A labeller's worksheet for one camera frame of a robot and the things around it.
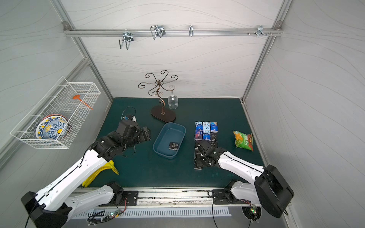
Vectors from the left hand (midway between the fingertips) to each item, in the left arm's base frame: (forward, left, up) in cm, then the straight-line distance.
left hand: (145, 133), depth 74 cm
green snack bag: (+6, -59, -18) cm, 62 cm away
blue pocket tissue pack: (+18, -41, -21) cm, 50 cm away
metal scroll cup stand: (+30, -4, +10) cm, 32 cm away
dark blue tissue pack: (+11, -30, -19) cm, 37 cm away
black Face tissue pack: (+13, -41, -21) cm, 48 cm away
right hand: (-6, -30, -21) cm, 37 cm away
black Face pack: (+3, -13, -20) cm, 24 cm away
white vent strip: (-33, +10, -18) cm, 39 cm away
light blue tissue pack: (+19, -36, -20) cm, 45 cm away
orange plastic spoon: (+17, +40, +10) cm, 44 cm away
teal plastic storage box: (+9, -9, -23) cm, 26 cm away
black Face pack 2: (-10, -28, -21) cm, 36 cm away
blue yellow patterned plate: (-5, +38, +12) cm, 40 cm away
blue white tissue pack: (+19, -31, -20) cm, 41 cm away
